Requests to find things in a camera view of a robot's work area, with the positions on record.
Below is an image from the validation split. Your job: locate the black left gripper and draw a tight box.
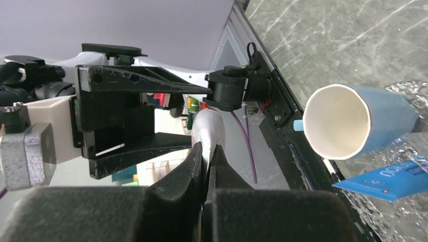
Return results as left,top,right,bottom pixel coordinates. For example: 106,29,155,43
76,65,212,179

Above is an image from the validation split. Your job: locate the clear textured acrylic tray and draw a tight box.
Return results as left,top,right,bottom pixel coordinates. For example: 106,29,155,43
337,81,427,241

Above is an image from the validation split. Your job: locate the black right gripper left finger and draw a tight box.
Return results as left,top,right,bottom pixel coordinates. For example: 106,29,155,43
1,143,203,241

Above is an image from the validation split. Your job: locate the light blue white mug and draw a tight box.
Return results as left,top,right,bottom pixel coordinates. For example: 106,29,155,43
293,84,419,160

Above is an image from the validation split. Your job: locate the aluminium side rail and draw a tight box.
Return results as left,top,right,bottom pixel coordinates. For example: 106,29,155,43
209,1,269,71

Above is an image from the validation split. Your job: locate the white red-capped toothpaste tube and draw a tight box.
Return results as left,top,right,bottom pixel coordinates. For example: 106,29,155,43
191,108,226,172

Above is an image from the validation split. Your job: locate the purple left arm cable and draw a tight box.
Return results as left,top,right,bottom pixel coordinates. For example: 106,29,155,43
230,105,259,185

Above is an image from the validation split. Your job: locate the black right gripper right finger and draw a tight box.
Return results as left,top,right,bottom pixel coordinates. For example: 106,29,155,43
204,146,358,241

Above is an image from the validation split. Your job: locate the blue toothpaste tube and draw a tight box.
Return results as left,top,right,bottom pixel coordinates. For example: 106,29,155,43
333,155,427,202

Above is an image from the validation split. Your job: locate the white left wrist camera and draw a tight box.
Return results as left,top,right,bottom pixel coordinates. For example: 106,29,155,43
1,96,81,191

